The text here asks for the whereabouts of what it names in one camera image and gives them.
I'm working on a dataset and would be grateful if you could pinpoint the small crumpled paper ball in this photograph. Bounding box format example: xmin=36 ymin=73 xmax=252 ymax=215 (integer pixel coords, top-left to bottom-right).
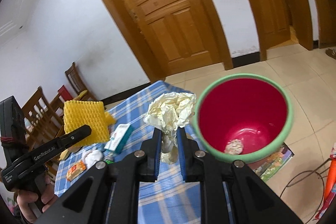
xmin=224 ymin=139 xmax=244 ymax=155

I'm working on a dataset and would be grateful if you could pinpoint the yellow foam fruit net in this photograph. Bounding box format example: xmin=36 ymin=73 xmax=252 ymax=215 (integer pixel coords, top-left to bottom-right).
xmin=63 ymin=100 xmax=111 ymax=147

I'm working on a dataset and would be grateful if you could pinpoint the teal and white box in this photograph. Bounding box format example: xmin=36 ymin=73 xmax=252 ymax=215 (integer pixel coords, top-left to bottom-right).
xmin=104 ymin=124 xmax=134 ymax=154

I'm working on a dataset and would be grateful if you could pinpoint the person's left hand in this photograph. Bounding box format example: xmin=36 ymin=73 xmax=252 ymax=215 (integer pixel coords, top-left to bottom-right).
xmin=14 ymin=169 xmax=59 ymax=224

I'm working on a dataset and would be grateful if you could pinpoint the grey cable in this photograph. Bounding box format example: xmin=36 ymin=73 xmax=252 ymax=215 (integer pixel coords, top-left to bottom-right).
xmin=278 ymin=158 xmax=334 ymax=224

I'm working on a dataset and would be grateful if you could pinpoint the colourful picture book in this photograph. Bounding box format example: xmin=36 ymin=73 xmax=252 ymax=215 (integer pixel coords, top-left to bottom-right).
xmin=251 ymin=143 xmax=294 ymax=182

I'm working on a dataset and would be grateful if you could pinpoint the wooden chair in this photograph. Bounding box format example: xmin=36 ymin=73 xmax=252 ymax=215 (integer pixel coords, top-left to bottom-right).
xmin=49 ymin=93 xmax=66 ymax=122
xmin=65 ymin=62 xmax=97 ymax=102
xmin=21 ymin=87 xmax=65 ymax=140

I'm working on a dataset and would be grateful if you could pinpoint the plain wooden door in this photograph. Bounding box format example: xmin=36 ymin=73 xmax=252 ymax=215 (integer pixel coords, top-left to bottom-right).
xmin=312 ymin=0 xmax=336 ymax=50

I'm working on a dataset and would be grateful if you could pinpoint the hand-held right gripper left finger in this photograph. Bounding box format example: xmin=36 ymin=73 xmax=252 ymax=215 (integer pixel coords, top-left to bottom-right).
xmin=34 ymin=128 xmax=163 ymax=224

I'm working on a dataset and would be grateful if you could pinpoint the orange snack packet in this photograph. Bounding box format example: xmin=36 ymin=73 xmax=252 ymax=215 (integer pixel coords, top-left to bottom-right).
xmin=66 ymin=161 xmax=87 ymax=182

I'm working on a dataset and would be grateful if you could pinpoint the blue plaid tablecloth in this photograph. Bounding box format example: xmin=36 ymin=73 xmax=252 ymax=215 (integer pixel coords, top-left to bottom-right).
xmin=50 ymin=81 xmax=210 ymax=224

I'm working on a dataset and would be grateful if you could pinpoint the red bin with green rim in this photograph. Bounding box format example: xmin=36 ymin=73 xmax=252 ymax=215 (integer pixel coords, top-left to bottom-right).
xmin=193 ymin=73 xmax=293 ymax=164

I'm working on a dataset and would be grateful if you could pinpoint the small yellow foam piece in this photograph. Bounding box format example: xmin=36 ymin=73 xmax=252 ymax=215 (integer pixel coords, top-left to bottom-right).
xmin=104 ymin=111 xmax=116 ymax=126

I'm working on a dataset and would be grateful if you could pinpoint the orange and red toy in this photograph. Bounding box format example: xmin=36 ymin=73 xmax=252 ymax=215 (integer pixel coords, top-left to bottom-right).
xmin=315 ymin=143 xmax=336 ymax=219

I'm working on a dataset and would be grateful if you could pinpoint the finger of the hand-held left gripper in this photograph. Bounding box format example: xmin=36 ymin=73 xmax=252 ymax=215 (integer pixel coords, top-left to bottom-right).
xmin=56 ymin=125 xmax=92 ymax=150

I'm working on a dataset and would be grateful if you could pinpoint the panelled wooden door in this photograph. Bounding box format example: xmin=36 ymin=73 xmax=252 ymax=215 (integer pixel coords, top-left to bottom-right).
xmin=81 ymin=0 xmax=234 ymax=77
xmin=226 ymin=0 xmax=314 ymax=62

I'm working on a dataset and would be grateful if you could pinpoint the red stool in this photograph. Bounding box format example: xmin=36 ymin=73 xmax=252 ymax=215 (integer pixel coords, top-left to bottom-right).
xmin=58 ymin=85 xmax=72 ymax=104

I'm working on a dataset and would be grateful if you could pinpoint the yellow peel scrap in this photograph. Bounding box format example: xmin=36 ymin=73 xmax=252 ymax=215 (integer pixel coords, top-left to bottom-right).
xmin=59 ymin=148 xmax=71 ymax=161

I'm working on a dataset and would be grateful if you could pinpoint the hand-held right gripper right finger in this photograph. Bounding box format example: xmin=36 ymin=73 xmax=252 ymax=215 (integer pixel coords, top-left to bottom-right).
xmin=176 ymin=127 xmax=302 ymax=224

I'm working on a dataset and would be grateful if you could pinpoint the cream paper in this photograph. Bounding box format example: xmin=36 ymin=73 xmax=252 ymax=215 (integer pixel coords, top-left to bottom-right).
xmin=144 ymin=92 xmax=197 ymax=164

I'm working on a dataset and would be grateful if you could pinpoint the white crumpled tissue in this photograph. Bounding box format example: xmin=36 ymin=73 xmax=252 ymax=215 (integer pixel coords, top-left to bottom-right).
xmin=82 ymin=149 xmax=104 ymax=169

